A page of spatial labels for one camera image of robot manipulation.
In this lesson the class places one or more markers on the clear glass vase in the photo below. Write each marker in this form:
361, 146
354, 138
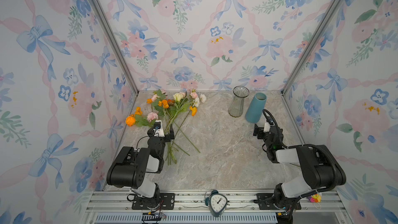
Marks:
237, 106

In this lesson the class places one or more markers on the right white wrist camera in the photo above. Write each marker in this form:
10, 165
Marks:
267, 127

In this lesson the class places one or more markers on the teal heart alarm clock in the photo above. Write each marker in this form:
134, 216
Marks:
216, 202

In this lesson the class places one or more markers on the small colourful toy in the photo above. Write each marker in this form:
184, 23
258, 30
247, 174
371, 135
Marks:
316, 198

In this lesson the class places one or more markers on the orange ranunculus flower stem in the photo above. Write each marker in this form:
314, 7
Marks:
137, 118

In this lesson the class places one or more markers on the aluminium rail frame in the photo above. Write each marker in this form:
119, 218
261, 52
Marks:
189, 207

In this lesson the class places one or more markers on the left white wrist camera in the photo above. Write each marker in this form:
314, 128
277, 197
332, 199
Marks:
158, 129

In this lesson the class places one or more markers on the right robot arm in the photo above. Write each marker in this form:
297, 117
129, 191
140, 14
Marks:
320, 172

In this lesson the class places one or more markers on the cream rose stem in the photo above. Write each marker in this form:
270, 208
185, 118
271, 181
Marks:
174, 108

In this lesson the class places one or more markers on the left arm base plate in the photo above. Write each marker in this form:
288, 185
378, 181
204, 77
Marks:
163, 201

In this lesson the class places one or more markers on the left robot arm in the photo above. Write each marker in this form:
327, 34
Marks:
131, 165

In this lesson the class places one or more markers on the teal ceramic vase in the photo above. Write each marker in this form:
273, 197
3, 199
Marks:
256, 106

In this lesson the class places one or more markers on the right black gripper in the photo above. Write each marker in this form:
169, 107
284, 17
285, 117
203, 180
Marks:
259, 132

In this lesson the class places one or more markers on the pink rose stem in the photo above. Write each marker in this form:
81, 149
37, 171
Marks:
152, 116

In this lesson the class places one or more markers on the orange poppy flower stem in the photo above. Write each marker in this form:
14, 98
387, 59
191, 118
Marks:
181, 126

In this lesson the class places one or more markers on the white ranunculus flower stem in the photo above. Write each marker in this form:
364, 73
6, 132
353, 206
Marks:
189, 101

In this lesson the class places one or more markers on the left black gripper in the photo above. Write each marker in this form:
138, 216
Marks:
160, 138

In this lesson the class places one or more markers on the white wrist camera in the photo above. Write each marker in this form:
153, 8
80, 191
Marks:
158, 129
267, 127

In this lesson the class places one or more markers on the pink bud flower stem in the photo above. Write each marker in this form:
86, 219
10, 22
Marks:
194, 95

